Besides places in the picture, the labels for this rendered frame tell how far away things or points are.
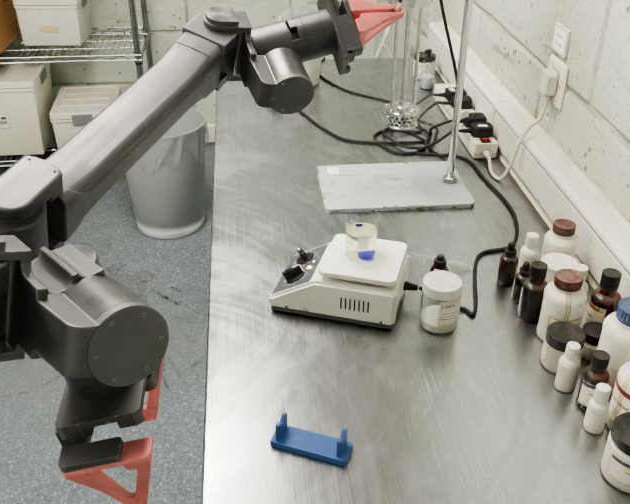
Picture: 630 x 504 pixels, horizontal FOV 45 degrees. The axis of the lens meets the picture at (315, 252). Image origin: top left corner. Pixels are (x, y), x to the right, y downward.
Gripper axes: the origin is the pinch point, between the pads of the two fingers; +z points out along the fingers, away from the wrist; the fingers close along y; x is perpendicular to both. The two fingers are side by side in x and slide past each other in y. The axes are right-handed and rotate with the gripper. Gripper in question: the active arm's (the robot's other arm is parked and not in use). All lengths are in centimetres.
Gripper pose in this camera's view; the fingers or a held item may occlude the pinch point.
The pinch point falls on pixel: (396, 13)
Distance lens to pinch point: 104.5
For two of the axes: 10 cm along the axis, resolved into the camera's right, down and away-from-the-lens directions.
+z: 9.5, -2.9, 1.1
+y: -3.0, -9.5, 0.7
